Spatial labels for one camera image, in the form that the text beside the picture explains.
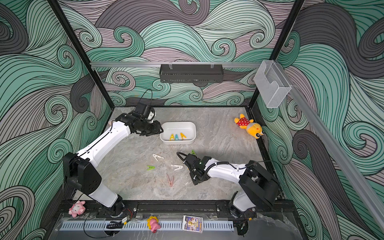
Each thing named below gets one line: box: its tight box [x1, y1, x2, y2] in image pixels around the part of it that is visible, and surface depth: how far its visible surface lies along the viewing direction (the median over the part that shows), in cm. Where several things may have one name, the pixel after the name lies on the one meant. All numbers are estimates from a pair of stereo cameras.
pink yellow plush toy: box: [146, 215, 161, 234], surface depth 69 cm
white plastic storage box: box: [159, 121, 197, 145], surface depth 104 cm
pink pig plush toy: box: [68, 200, 86, 218], surface depth 73 cm
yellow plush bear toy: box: [234, 113, 264, 139], surface depth 102 cm
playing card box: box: [182, 215, 204, 233], surface depth 70 cm
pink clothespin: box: [165, 173, 174, 188], surface depth 83 cm
